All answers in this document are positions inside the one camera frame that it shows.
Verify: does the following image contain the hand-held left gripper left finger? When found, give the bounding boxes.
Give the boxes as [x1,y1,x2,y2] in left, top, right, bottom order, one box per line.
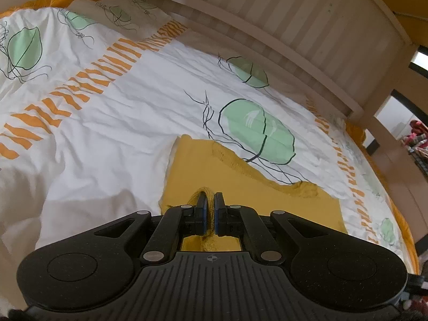
[94,192,209,263]

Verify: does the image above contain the white leaf-print duvet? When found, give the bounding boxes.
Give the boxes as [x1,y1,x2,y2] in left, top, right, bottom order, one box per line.
[0,0,415,275]

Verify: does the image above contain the pile of colourful clothes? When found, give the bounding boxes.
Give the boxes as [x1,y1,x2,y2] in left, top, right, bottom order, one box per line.
[400,120,428,178]

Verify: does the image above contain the white leaf-print pillow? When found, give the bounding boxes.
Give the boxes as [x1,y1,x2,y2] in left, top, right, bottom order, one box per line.
[68,0,188,42]

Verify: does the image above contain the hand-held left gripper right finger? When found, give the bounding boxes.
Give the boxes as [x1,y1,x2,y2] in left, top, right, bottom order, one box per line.
[214,192,331,263]

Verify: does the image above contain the mustard yellow sweater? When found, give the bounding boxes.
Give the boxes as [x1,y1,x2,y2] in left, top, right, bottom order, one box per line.
[158,134,347,253]

